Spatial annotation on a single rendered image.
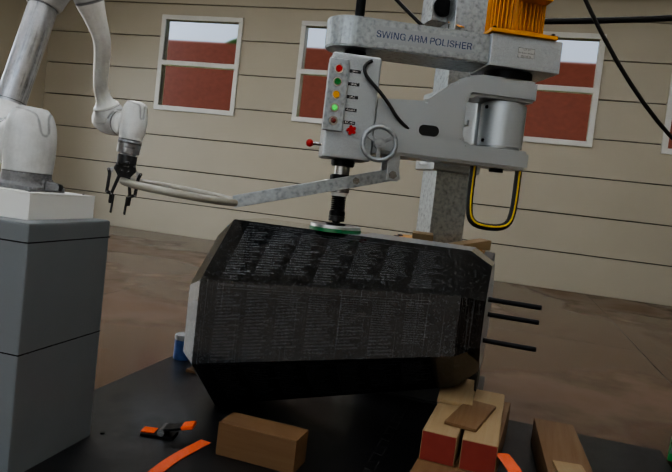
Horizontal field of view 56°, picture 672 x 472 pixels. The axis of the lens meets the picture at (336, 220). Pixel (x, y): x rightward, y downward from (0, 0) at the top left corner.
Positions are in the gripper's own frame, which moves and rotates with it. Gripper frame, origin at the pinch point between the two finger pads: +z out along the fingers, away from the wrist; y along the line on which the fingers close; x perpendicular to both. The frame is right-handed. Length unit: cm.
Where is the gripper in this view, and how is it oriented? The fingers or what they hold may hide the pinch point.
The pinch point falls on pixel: (118, 205)
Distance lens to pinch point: 262.5
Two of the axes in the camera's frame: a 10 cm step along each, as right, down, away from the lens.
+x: -3.6, -1.1, 9.3
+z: -1.9, 9.8, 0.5
